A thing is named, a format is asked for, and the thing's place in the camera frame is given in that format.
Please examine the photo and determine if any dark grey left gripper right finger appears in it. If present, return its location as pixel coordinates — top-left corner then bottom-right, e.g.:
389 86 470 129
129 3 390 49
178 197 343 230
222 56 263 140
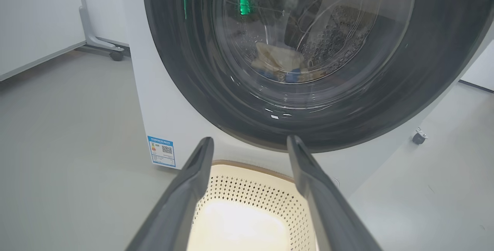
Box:
287 135 382 251

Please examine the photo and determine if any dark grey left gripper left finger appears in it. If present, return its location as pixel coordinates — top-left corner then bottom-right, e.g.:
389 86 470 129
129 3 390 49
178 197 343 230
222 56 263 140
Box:
125 137 215 251

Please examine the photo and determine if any yellow garment with blue trim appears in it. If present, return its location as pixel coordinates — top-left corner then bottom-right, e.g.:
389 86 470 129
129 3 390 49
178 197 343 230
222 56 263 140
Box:
251 42 321 83

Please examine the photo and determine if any black round glass washer door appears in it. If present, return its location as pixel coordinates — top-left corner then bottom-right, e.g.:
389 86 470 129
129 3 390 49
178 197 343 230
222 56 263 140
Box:
142 0 494 153

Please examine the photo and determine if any cream perforated laundry basket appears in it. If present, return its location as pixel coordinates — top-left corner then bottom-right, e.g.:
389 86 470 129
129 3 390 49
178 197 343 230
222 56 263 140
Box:
186 160 319 251

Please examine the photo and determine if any white front-load washing machine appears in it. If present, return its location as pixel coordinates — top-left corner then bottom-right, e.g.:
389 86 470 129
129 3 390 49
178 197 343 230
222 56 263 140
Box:
120 0 494 197

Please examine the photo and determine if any blue energy label sticker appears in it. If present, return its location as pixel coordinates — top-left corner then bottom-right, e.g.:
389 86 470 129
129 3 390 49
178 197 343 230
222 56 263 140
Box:
147 136 176 167

